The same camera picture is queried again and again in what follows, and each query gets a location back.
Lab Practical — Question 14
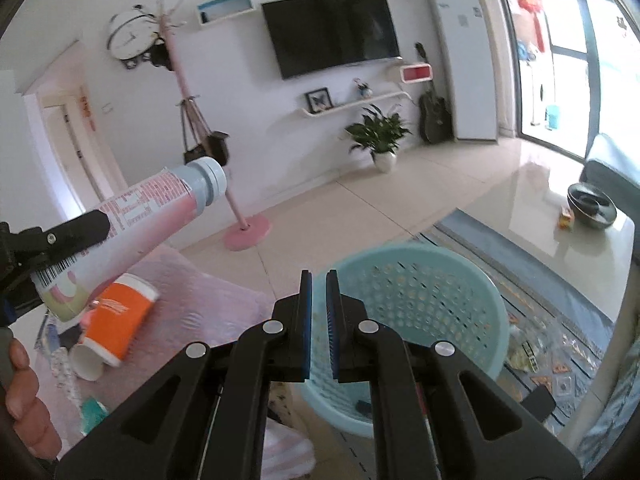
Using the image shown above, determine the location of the clear plastic wrapper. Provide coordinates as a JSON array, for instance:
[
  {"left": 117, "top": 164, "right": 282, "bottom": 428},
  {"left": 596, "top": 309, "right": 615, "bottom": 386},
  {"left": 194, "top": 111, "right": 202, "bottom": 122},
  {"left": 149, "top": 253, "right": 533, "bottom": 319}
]
[{"left": 35, "top": 310, "right": 83, "bottom": 411}]

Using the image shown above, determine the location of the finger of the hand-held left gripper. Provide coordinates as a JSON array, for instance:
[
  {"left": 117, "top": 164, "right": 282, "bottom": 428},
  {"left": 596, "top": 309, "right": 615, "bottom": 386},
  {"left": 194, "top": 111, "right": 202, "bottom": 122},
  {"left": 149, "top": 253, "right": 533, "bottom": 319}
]
[
  {"left": 5, "top": 270, "right": 46, "bottom": 318},
  {"left": 14, "top": 209, "right": 112, "bottom": 277}
]

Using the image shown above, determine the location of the red knot decoration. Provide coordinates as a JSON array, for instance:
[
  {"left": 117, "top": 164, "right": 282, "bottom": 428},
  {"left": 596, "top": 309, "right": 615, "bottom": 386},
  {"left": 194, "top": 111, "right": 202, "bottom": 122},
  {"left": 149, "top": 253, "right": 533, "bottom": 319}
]
[{"left": 517, "top": 0, "right": 548, "bottom": 53}]

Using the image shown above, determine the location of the white wall clock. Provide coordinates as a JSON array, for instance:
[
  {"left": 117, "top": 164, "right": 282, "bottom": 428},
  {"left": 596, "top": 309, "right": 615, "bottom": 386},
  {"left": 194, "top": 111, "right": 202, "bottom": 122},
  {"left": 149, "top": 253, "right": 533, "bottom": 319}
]
[{"left": 106, "top": 5, "right": 168, "bottom": 70}]

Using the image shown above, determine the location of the green potted plant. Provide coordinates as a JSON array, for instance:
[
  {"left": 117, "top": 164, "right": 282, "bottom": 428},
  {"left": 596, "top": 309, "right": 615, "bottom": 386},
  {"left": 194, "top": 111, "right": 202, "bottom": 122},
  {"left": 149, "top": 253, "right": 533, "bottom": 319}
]
[{"left": 345, "top": 105, "right": 413, "bottom": 173}]

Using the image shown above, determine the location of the white floor air conditioner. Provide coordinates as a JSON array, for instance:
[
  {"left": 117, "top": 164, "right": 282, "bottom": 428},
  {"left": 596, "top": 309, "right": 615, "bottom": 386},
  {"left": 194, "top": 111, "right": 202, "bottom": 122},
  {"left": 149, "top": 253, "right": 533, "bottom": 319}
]
[{"left": 427, "top": 0, "right": 501, "bottom": 142}]

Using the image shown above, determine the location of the orange paper cup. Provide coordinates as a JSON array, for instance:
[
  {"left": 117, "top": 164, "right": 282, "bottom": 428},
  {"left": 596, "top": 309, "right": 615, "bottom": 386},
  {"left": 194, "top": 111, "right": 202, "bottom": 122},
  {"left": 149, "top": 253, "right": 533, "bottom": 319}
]
[{"left": 67, "top": 272, "right": 161, "bottom": 382}]

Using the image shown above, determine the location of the blue and white box shelf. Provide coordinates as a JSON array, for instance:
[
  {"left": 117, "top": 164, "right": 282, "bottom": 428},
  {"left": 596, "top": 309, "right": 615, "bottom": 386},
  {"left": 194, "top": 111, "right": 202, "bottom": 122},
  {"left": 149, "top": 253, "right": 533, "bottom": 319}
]
[{"left": 196, "top": 0, "right": 256, "bottom": 30}]

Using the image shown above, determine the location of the pink embossed tablecloth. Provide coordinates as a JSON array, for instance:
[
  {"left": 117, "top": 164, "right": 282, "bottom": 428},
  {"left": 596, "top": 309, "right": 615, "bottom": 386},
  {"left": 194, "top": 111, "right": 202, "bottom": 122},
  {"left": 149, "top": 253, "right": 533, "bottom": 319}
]
[{"left": 0, "top": 245, "right": 321, "bottom": 480}]

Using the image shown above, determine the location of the clear plastic bag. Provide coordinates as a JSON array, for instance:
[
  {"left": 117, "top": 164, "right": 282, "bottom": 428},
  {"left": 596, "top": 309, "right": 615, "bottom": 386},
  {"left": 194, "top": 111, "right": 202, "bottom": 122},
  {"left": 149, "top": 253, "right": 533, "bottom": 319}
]
[{"left": 505, "top": 310, "right": 601, "bottom": 391}]

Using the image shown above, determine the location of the dark round ashtray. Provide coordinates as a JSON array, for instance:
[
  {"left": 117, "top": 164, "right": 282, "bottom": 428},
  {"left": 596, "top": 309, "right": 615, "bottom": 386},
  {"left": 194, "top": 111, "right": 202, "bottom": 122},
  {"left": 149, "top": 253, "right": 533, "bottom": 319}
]
[{"left": 567, "top": 182, "right": 618, "bottom": 229}]

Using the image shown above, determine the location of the white room door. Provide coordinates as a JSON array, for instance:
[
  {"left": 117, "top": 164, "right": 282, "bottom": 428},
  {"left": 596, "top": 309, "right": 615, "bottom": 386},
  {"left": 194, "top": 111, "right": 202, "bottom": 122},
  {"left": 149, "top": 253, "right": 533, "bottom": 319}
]
[{"left": 40, "top": 102, "right": 116, "bottom": 211}]

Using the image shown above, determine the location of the black wall television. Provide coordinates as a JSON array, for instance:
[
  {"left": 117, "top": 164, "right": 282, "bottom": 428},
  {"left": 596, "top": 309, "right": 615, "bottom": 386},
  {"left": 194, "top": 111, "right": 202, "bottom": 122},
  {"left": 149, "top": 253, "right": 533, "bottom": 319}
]
[{"left": 261, "top": 0, "right": 402, "bottom": 81}]

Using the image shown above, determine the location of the wavy white shelf with frame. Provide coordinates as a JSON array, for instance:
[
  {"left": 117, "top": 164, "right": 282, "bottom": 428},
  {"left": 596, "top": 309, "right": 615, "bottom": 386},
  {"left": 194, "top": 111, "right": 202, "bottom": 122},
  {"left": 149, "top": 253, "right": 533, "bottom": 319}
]
[{"left": 292, "top": 91, "right": 413, "bottom": 118}]

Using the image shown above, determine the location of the red box shelf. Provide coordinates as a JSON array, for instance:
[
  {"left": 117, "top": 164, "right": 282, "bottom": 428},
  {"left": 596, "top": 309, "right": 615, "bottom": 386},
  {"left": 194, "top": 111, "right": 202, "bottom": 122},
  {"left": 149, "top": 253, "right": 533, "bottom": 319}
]
[{"left": 400, "top": 62, "right": 432, "bottom": 85}]

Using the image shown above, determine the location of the black picture frame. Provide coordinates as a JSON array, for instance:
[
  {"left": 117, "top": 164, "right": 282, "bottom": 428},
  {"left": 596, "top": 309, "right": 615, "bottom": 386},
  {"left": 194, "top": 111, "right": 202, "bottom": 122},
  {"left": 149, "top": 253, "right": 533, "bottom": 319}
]
[{"left": 305, "top": 87, "right": 333, "bottom": 113}]

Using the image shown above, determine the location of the teal packet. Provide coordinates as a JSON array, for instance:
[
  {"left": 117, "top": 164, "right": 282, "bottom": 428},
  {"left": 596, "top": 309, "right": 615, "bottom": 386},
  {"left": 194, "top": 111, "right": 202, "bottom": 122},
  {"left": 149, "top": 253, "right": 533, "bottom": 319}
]
[{"left": 80, "top": 395, "right": 108, "bottom": 436}]

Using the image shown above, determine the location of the teal plastic basket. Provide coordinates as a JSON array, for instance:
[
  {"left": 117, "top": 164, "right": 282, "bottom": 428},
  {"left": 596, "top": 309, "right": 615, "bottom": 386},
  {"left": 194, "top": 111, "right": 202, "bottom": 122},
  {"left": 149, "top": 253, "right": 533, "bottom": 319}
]
[{"left": 295, "top": 242, "right": 511, "bottom": 436}]

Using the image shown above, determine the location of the person's left hand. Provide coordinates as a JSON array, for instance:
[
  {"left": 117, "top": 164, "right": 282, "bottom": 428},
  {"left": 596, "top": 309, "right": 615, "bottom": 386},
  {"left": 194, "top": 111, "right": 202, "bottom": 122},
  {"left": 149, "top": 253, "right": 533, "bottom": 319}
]
[{"left": 0, "top": 337, "right": 63, "bottom": 461}]

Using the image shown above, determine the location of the white coffee table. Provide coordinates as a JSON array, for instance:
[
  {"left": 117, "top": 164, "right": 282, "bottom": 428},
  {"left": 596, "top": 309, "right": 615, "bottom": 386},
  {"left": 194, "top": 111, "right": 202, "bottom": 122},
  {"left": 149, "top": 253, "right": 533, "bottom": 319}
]
[{"left": 435, "top": 160, "right": 637, "bottom": 323}]

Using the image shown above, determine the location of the brown handbag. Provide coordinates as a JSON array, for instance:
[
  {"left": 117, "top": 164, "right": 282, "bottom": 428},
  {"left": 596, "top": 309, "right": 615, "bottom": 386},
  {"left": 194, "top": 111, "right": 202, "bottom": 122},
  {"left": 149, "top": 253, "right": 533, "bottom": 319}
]
[{"left": 181, "top": 100, "right": 216, "bottom": 166}]

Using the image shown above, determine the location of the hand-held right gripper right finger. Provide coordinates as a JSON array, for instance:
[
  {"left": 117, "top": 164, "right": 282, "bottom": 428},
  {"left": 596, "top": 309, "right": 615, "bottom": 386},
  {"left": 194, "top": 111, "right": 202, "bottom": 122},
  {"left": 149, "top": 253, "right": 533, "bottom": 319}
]
[{"left": 325, "top": 270, "right": 583, "bottom": 480}]

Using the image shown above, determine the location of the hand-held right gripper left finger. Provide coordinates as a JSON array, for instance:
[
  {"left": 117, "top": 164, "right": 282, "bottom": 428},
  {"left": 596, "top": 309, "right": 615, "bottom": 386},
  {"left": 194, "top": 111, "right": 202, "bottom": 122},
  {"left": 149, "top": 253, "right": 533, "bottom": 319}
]
[{"left": 55, "top": 270, "right": 313, "bottom": 480}]

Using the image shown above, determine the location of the black guitar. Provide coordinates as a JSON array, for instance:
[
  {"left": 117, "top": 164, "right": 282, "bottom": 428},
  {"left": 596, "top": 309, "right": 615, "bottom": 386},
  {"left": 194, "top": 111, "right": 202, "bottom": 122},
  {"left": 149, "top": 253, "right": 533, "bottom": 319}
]
[{"left": 415, "top": 42, "right": 453, "bottom": 145}]

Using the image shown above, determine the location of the blue patterned rug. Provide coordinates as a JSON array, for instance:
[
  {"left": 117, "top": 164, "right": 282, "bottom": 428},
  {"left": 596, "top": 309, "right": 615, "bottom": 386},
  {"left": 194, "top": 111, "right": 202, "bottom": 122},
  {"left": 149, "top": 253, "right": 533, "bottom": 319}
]
[{"left": 415, "top": 207, "right": 616, "bottom": 426}]

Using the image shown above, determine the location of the pink coat rack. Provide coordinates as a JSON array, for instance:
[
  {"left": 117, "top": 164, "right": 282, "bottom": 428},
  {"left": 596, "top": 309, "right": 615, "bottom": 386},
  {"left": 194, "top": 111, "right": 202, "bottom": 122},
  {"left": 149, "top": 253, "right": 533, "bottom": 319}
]
[{"left": 150, "top": 0, "right": 271, "bottom": 251}]

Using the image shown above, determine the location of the red door banner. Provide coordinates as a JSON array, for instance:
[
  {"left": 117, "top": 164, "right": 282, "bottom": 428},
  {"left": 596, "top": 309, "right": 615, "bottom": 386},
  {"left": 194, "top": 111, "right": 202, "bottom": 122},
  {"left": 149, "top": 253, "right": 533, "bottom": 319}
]
[{"left": 79, "top": 87, "right": 96, "bottom": 133}]

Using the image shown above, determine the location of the pink plastic bottle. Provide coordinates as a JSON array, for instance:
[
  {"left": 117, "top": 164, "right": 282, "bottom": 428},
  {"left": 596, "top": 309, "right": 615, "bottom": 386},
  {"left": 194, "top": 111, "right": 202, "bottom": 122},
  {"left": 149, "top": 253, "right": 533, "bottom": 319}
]
[{"left": 31, "top": 156, "right": 228, "bottom": 322}]

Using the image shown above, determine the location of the black handbag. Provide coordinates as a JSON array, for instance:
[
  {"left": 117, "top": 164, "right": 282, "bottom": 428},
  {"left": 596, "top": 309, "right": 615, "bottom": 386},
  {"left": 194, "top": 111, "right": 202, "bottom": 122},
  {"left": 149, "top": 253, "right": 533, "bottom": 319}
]
[{"left": 202, "top": 130, "right": 231, "bottom": 167}]

